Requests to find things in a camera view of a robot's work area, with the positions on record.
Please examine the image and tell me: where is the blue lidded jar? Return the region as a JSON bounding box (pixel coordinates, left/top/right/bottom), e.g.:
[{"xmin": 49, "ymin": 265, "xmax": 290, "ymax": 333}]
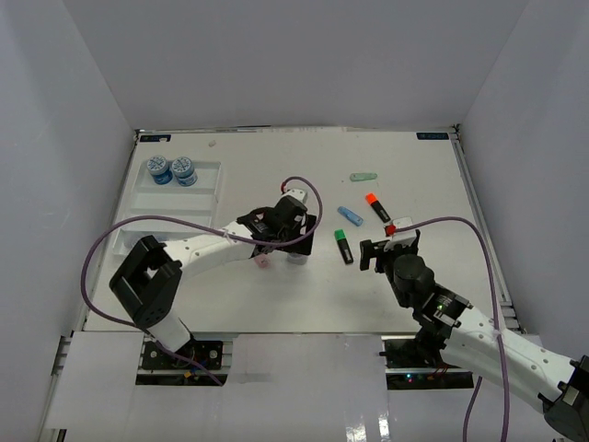
[
  {"xmin": 146, "ymin": 156, "xmax": 173, "ymax": 185},
  {"xmin": 170, "ymin": 157, "xmax": 198, "ymax": 187}
]

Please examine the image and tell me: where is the left blue table label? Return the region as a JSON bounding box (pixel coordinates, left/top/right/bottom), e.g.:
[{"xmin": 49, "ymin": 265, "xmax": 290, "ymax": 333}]
[{"xmin": 139, "ymin": 134, "xmax": 171, "ymax": 143}]

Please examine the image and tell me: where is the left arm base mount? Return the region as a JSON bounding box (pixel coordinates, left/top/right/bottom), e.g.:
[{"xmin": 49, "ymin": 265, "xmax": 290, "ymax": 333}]
[{"xmin": 135, "ymin": 340, "xmax": 228, "ymax": 387}]

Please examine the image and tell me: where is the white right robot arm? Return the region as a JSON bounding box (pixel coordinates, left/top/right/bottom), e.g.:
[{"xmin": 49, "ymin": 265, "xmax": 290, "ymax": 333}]
[{"xmin": 359, "ymin": 240, "xmax": 588, "ymax": 441}]

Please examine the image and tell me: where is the right blue table label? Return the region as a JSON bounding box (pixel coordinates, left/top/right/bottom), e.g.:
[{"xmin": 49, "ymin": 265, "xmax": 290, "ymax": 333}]
[{"xmin": 416, "ymin": 132, "xmax": 449, "ymax": 141}]

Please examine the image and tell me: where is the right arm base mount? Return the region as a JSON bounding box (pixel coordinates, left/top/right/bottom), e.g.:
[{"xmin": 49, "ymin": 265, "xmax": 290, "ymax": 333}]
[{"xmin": 379, "ymin": 338, "xmax": 475, "ymax": 391}]

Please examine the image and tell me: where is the orange cap black highlighter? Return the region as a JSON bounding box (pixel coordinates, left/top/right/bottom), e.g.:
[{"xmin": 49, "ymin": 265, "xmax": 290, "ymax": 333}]
[{"xmin": 365, "ymin": 193, "xmax": 391, "ymax": 224}]

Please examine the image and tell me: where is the clear jar of clips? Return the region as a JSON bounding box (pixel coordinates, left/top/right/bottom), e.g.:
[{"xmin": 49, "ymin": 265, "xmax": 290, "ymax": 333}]
[{"xmin": 122, "ymin": 232, "xmax": 141, "ymax": 250}]

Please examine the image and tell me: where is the pink stapler case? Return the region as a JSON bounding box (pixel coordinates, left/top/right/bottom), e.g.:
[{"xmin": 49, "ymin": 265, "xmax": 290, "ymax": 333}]
[{"xmin": 254, "ymin": 256, "xmax": 269, "ymax": 269}]

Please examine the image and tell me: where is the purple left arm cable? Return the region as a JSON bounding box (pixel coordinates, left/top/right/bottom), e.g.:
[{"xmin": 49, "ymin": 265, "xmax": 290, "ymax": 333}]
[{"xmin": 81, "ymin": 175, "xmax": 324, "ymax": 387}]

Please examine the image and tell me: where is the white compartment tray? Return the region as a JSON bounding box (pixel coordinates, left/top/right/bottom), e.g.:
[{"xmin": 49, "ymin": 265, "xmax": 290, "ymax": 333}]
[{"xmin": 110, "ymin": 160, "xmax": 223, "ymax": 256}]

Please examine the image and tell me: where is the green cap black highlighter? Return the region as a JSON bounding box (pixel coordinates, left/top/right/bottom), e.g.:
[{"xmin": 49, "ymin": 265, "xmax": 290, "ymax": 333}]
[{"xmin": 334, "ymin": 229, "xmax": 353, "ymax": 265}]

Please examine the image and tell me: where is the blue table label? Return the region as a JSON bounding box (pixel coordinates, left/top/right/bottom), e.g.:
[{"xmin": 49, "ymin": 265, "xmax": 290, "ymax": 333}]
[
  {"xmin": 139, "ymin": 134, "xmax": 171, "ymax": 143},
  {"xmin": 416, "ymin": 132, "xmax": 449, "ymax": 141}
]

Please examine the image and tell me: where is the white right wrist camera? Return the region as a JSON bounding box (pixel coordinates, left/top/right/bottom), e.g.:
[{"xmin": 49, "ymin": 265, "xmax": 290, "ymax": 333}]
[{"xmin": 384, "ymin": 216, "xmax": 418, "ymax": 251}]

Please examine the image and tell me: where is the blue stapler case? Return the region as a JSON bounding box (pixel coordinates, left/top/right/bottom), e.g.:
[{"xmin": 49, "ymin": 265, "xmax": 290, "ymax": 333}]
[{"xmin": 337, "ymin": 206, "xmax": 364, "ymax": 227}]

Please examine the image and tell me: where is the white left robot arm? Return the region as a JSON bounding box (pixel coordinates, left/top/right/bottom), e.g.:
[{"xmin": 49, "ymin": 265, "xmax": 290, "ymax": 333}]
[{"xmin": 110, "ymin": 189, "xmax": 318, "ymax": 367}]

